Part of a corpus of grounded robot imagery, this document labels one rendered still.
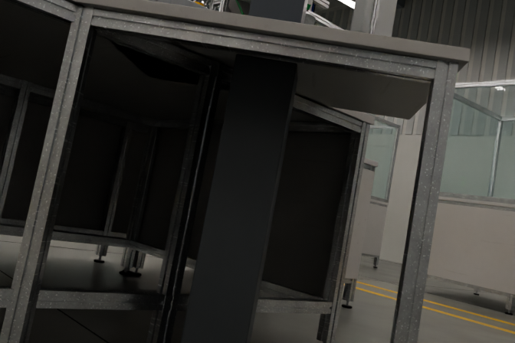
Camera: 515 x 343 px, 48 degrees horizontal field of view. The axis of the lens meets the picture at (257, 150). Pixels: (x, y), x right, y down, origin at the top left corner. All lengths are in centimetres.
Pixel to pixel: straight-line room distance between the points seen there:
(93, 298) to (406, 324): 73
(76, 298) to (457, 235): 443
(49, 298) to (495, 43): 1045
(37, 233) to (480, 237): 448
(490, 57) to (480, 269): 647
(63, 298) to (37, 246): 15
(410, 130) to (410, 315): 1054
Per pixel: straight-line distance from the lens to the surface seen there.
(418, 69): 130
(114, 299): 151
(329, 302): 208
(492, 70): 1119
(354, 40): 128
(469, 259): 544
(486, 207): 543
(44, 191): 136
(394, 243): 1155
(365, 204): 341
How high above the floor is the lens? 44
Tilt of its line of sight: 6 degrees up
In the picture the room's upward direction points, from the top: 11 degrees clockwise
